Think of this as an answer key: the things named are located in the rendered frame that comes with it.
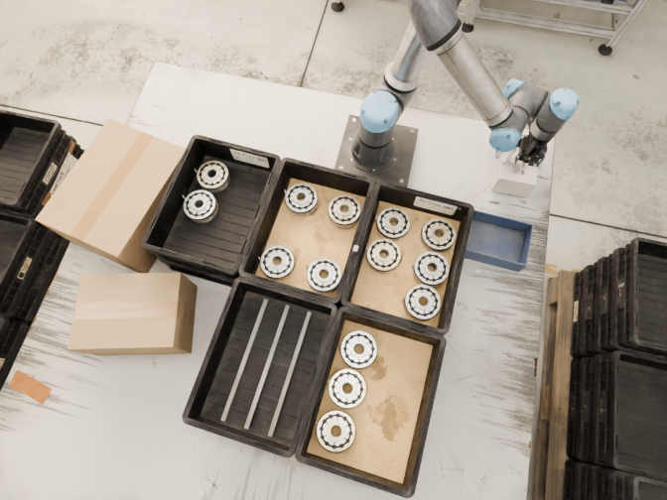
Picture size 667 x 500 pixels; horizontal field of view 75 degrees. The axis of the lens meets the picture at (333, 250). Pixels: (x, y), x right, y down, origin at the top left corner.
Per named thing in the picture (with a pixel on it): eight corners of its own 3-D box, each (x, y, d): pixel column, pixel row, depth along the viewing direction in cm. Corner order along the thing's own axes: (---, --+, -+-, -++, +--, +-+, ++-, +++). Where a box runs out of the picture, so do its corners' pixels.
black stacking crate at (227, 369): (245, 287, 133) (236, 276, 122) (338, 313, 129) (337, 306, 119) (195, 420, 120) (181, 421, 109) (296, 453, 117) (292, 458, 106)
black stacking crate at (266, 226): (287, 176, 145) (283, 157, 135) (372, 197, 142) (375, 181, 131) (245, 285, 133) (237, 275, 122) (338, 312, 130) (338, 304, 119)
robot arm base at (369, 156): (355, 129, 159) (357, 110, 149) (396, 136, 158) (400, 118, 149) (347, 163, 153) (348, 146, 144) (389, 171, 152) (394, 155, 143)
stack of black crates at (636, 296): (573, 271, 201) (634, 235, 159) (639, 286, 198) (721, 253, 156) (568, 357, 188) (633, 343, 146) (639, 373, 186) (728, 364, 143)
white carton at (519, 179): (496, 143, 160) (505, 128, 151) (530, 149, 159) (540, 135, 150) (490, 190, 153) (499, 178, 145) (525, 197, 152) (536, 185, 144)
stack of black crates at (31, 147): (60, 163, 226) (-5, 107, 183) (113, 175, 223) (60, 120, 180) (24, 233, 213) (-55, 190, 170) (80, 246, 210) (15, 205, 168)
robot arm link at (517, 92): (500, 97, 118) (540, 113, 116) (514, 70, 122) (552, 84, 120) (490, 117, 125) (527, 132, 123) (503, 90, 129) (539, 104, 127)
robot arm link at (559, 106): (555, 80, 118) (586, 92, 116) (538, 106, 128) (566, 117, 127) (546, 101, 116) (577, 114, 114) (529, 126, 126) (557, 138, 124)
